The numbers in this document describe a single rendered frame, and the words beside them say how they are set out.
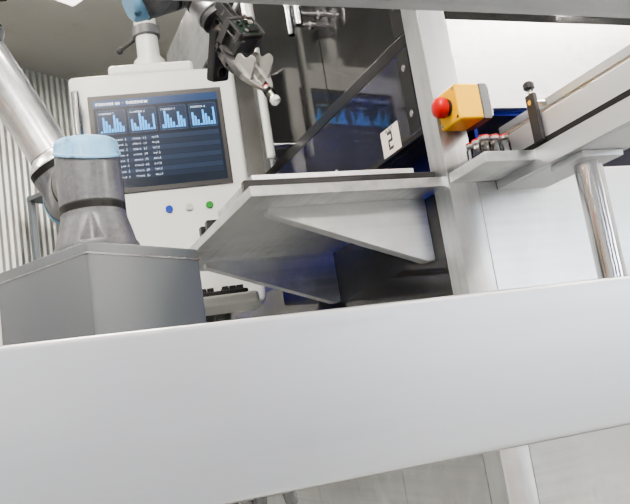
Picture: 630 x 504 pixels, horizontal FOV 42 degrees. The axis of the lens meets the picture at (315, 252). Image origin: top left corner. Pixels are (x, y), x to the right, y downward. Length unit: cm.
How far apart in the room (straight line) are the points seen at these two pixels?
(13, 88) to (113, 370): 120
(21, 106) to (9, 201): 457
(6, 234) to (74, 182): 467
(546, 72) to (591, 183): 40
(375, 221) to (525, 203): 31
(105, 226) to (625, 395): 98
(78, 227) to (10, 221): 474
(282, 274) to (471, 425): 150
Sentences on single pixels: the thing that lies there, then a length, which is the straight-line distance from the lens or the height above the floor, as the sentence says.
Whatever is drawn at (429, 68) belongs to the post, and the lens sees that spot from 172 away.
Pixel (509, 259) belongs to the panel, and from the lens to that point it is 167.
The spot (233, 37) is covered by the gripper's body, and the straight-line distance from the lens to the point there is 178.
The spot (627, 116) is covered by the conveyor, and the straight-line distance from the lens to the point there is 142.
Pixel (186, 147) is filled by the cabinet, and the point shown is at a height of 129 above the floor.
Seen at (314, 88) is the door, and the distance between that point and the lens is 226.
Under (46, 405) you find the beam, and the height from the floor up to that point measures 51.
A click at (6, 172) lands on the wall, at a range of 632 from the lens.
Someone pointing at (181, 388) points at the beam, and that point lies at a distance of 56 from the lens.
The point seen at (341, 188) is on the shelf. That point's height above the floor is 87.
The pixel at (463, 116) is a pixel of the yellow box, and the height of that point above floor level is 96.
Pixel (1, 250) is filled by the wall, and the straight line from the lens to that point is 611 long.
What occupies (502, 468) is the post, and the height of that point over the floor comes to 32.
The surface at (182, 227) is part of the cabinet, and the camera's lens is 249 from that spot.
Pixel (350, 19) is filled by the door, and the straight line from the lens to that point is 206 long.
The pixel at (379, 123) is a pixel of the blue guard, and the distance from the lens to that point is 189.
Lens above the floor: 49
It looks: 10 degrees up
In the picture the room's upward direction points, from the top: 9 degrees counter-clockwise
